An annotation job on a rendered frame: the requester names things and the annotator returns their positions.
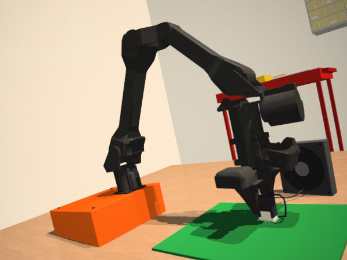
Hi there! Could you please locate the black cooling fan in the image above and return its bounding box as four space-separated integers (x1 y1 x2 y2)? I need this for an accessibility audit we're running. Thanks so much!
280 139 337 196

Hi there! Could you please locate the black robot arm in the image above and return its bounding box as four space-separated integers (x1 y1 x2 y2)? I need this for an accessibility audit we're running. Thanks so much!
104 22 305 195

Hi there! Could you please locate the green flat board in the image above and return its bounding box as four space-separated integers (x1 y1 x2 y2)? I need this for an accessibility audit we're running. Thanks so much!
152 202 347 260

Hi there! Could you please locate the black fan cable with plug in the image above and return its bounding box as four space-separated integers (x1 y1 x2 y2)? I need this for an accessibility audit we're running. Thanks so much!
259 188 305 218

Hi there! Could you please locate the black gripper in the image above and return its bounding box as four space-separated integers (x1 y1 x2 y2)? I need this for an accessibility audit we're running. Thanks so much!
215 128 282 215

